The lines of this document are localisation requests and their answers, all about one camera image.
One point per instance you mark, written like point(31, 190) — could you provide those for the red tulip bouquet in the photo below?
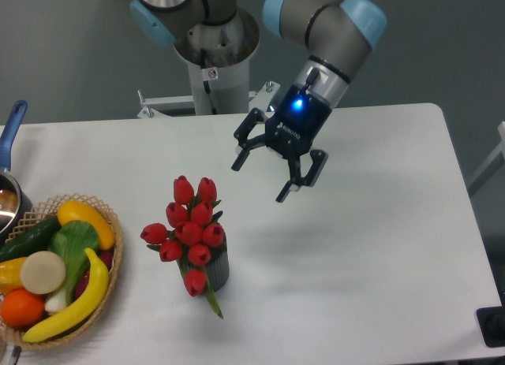
point(193, 228)

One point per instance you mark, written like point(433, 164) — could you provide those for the black device at table edge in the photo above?
point(491, 323)

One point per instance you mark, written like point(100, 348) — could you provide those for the yellow bell pepper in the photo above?
point(10, 275)

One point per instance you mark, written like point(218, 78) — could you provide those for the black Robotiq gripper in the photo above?
point(300, 122)

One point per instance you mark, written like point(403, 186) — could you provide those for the beige round disc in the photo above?
point(42, 272)

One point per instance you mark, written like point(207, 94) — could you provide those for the blue handled saucepan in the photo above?
point(14, 203)

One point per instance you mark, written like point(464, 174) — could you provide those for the woven wicker basket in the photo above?
point(41, 212)

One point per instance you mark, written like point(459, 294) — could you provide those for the dark red vegetable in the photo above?
point(107, 258)

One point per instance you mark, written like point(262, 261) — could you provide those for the orange fruit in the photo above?
point(21, 308)

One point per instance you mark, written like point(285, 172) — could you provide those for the white metal base frame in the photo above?
point(184, 105)

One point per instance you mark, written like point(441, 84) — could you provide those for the grey ribbed vase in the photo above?
point(218, 268)

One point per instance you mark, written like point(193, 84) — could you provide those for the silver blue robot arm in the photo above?
point(338, 34)

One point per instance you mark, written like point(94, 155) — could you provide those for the yellow squash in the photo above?
point(74, 210)

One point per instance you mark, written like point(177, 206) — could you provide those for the green cucumber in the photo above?
point(35, 238)

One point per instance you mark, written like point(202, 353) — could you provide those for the white frame at right edge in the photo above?
point(489, 166)

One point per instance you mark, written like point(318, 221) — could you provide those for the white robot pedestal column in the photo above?
point(218, 58)

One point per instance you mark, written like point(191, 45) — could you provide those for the yellow banana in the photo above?
point(77, 311)

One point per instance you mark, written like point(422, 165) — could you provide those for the green bok choy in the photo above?
point(69, 244)

